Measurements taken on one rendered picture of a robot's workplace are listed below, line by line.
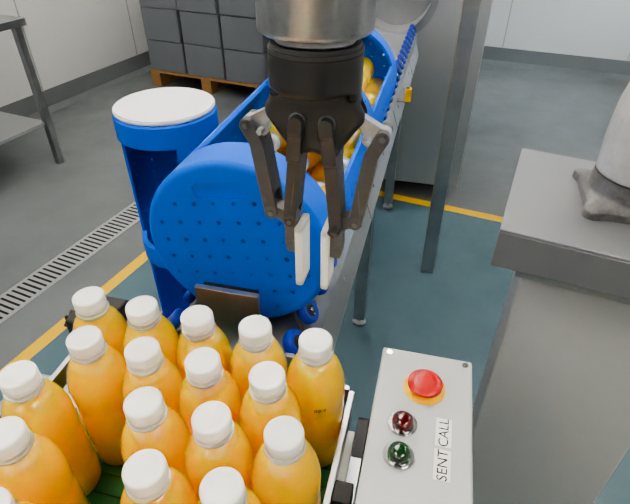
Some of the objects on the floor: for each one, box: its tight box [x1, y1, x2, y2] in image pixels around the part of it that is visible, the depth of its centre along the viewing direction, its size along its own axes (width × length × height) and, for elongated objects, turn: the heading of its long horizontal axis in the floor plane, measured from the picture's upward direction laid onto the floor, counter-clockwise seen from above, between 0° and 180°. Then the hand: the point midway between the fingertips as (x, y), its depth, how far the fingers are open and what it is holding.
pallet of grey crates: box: [139, 0, 271, 95], centre depth 443 cm, size 120×80×119 cm
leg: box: [352, 213, 374, 327], centre depth 199 cm, size 6×6×63 cm
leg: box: [383, 115, 402, 209], centre depth 275 cm, size 6×6×63 cm
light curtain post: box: [420, 0, 481, 274], centre depth 196 cm, size 6×6×170 cm
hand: (315, 252), depth 50 cm, fingers closed
